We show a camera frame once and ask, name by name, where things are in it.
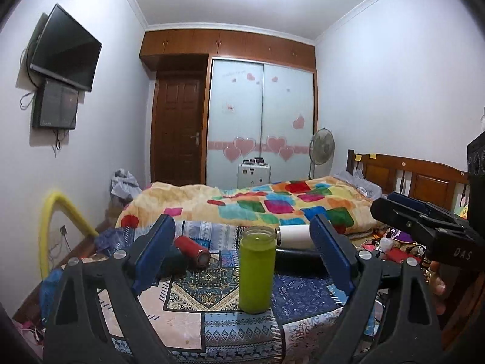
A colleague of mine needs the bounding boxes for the grey clothes pile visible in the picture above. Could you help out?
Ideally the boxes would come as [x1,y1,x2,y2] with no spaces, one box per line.
[110,168,142,202]

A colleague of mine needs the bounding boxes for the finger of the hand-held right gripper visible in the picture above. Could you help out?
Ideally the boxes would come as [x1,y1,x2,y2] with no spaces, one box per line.
[386,192,461,221]
[370,198,442,244]

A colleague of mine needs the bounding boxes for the grey pillow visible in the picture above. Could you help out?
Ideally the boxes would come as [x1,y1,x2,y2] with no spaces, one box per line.
[333,169,384,200]

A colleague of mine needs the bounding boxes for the wooden headboard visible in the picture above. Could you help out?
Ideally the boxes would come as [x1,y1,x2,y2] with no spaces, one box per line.
[346,149,470,215]

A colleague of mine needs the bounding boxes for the wooden wardrobe with frosted doors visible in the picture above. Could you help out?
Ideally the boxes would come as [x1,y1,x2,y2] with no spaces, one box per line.
[139,28,318,191]

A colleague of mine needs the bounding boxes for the colourful patchwork blanket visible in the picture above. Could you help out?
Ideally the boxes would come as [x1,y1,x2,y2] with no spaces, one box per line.
[115,176,384,236]

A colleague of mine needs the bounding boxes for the dark teal cup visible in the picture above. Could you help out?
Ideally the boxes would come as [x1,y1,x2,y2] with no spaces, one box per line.
[161,246,187,277]

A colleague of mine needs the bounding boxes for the yellow foam tube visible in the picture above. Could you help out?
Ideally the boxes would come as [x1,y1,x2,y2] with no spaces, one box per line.
[38,191,98,278]

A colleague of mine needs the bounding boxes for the black wall cable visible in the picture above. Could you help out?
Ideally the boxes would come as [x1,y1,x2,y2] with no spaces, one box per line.
[52,129,69,159]

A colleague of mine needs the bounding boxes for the green glass cup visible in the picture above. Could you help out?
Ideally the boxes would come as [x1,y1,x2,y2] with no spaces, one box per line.
[238,226,277,315]

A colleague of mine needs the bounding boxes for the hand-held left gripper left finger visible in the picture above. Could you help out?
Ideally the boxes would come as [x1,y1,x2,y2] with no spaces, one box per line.
[43,214,179,364]

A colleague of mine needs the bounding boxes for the standing fan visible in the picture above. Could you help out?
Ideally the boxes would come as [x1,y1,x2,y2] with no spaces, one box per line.
[308,128,336,180]

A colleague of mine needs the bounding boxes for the wall-mounted black television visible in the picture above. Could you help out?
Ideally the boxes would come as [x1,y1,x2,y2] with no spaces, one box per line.
[29,3,103,93]

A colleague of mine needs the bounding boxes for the small black wall monitor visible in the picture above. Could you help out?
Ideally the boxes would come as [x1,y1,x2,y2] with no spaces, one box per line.
[32,77,80,130]

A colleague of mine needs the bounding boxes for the blue patterned cloth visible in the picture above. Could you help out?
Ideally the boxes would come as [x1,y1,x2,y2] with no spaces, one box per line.
[49,219,381,364]

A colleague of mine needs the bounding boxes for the person's right hand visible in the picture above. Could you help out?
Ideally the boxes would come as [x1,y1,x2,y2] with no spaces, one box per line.
[427,261,448,316]

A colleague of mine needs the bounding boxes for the blue plastic bag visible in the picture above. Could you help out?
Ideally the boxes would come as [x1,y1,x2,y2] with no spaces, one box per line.
[94,228,134,255]

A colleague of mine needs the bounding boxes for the black cup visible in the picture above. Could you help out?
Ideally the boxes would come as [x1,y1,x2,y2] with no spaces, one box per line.
[274,248,327,274]

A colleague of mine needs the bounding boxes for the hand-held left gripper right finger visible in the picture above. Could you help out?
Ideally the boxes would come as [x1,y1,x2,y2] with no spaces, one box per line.
[309,213,445,364]

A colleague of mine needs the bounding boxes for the wooden door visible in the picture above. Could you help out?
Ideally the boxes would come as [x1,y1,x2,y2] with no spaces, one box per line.
[151,70,208,187]

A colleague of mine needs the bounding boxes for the red packet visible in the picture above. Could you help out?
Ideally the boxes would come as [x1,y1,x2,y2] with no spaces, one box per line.
[386,248,422,267]

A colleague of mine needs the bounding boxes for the red cup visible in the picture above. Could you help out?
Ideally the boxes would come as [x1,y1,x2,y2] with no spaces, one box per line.
[174,236,211,268]

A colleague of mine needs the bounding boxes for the white cup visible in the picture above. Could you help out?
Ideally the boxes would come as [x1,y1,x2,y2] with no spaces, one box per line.
[274,224,314,251]

